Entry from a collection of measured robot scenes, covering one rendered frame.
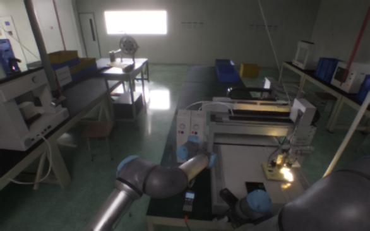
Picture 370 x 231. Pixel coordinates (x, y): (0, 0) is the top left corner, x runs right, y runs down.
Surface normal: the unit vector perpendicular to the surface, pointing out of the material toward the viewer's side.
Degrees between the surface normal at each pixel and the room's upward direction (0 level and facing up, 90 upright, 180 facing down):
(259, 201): 25
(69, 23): 90
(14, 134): 90
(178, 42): 90
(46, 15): 90
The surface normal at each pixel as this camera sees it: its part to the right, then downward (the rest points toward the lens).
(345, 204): -0.57, -0.55
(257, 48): -0.08, 0.48
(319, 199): -0.74, -0.62
